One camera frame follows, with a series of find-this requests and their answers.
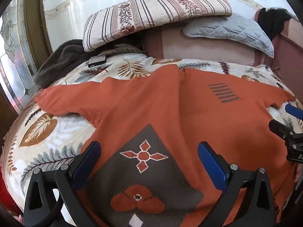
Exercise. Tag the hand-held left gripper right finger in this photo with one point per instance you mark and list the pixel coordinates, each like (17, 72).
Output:
(213, 167)

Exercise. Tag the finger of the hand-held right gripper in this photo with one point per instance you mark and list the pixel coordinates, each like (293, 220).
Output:
(293, 111)
(279, 128)

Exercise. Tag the pink brown bed sheet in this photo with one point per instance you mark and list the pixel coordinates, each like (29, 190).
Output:
(201, 49)

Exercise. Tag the leaf print fleece blanket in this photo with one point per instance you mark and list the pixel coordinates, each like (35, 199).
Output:
(59, 144)

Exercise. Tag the patterned glass window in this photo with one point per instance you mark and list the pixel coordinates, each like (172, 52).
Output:
(14, 59)

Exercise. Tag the wooden window frame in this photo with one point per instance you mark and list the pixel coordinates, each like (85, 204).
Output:
(35, 23)

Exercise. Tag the small grey device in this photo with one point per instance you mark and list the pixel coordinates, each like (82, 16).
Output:
(97, 61)

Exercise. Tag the pink headboard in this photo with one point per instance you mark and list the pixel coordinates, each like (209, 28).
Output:
(291, 56)

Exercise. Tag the black cloth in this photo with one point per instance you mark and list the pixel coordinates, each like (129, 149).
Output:
(272, 21)

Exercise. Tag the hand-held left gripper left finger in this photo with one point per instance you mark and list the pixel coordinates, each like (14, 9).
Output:
(86, 163)

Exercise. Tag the orange knit sweater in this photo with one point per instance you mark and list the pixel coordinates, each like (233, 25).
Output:
(146, 104)

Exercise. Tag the striped floral pillow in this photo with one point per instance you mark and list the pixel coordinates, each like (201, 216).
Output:
(142, 14)

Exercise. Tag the red cloth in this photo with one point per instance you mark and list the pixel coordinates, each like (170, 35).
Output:
(7, 198)

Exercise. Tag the dark brown fleece blanket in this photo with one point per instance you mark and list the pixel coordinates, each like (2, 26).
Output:
(61, 59)

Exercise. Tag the grey quilted pillow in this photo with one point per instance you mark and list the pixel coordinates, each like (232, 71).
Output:
(232, 30)

